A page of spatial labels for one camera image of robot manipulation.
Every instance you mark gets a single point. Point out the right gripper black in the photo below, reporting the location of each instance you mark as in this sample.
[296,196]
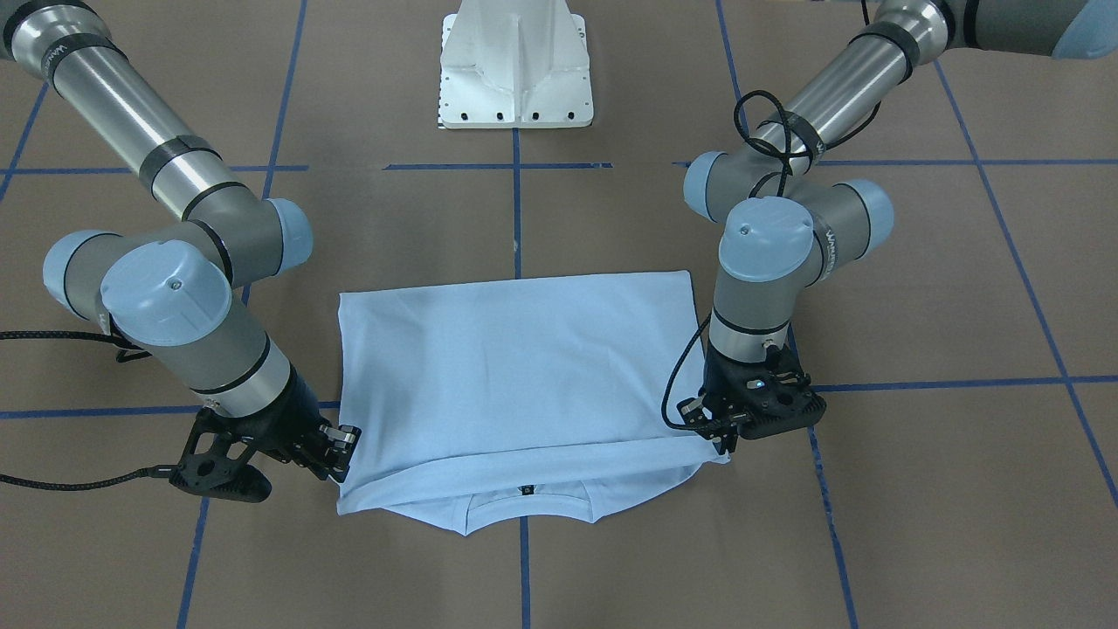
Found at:
[291,421]

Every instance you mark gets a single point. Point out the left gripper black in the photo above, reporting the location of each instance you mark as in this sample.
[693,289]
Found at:
[718,382]

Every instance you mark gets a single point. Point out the light blue t-shirt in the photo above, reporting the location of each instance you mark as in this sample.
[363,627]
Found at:
[489,401]

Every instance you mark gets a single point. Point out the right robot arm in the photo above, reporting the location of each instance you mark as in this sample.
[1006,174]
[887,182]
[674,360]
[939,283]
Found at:
[173,292]

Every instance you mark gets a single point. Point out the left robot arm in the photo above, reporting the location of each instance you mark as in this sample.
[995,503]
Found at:
[782,234]

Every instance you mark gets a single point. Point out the brown paper table cover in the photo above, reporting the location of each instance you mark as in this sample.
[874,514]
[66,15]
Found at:
[963,475]

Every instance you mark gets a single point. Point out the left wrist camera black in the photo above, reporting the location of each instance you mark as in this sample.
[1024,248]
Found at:
[777,396]

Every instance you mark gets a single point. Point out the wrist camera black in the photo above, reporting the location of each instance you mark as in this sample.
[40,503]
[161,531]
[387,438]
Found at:
[215,463]
[777,396]

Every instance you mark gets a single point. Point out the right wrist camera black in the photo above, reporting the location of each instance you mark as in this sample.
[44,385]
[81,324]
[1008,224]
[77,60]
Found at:
[215,463]

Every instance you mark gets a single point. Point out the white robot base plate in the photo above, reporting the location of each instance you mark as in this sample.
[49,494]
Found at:
[514,64]

